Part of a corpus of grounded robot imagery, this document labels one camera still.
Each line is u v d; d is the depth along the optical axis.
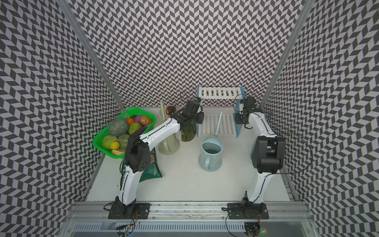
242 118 0.81
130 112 1.05
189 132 0.96
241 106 0.87
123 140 0.91
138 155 0.53
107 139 0.91
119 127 0.91
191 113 0.71
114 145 0.87
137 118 1.03
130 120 1.02
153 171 0.81
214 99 0.83
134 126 0.96
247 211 0.68
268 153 0.51
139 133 0.94
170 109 1.12
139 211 0.73
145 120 0.99
